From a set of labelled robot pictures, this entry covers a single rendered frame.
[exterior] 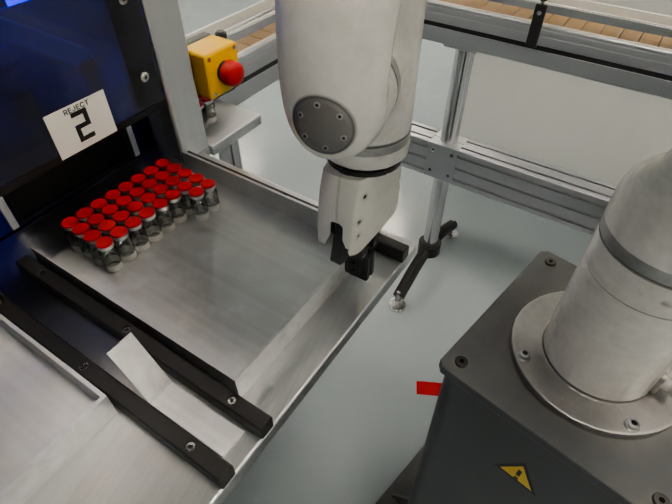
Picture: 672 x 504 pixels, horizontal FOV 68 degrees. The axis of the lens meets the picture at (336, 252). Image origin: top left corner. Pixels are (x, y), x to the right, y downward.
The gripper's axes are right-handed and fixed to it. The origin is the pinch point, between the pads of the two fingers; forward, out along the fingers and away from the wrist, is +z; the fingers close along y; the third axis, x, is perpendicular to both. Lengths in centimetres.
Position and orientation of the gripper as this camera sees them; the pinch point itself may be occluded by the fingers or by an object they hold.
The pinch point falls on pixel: (359, 261)
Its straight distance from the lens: 59.5
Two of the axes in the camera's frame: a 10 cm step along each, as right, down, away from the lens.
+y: -5.5, 5.9, -5.9
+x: 8.3, 3.9, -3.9
